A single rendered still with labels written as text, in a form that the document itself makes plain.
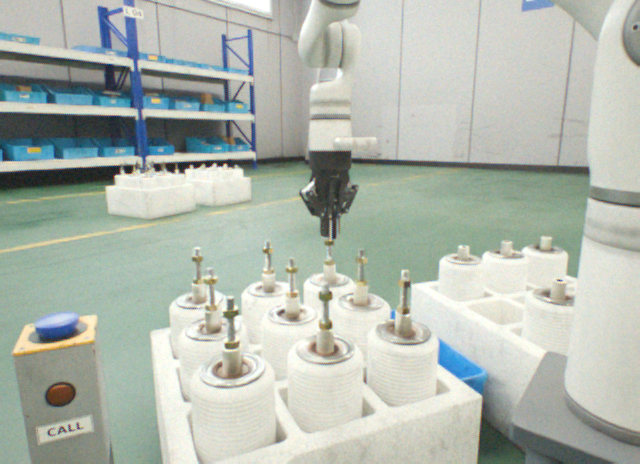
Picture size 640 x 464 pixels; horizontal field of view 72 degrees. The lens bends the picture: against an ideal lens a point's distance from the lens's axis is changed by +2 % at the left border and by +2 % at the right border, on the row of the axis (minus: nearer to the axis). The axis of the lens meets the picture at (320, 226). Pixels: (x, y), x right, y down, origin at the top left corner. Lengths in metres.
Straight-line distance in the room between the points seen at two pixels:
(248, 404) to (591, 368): 0.33
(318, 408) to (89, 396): 0.25
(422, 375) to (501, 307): 0.43
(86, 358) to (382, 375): 0.35
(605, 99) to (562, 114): 6.40
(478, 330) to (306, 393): 0.42
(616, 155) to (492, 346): 0.55
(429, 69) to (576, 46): 1.96
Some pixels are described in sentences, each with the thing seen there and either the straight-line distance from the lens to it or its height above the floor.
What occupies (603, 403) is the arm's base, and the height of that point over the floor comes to 0.32.
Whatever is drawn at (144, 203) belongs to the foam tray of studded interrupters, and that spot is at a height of 0.10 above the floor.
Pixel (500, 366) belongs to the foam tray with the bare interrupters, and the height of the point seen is 0.12.
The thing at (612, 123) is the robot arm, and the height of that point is 0.53.
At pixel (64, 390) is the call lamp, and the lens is 0.54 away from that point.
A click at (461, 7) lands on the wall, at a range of 7.35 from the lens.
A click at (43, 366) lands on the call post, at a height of 0.30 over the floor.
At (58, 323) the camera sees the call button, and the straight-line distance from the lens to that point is 0.53.
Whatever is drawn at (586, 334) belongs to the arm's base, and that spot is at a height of 0.37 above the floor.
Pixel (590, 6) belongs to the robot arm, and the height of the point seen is 0.62.
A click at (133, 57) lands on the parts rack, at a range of 5.59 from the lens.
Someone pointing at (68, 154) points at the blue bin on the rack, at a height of 0.30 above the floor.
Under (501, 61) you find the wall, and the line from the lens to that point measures 7.01.
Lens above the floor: 0.52
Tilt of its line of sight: 12 degrees down
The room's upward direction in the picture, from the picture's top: straight up
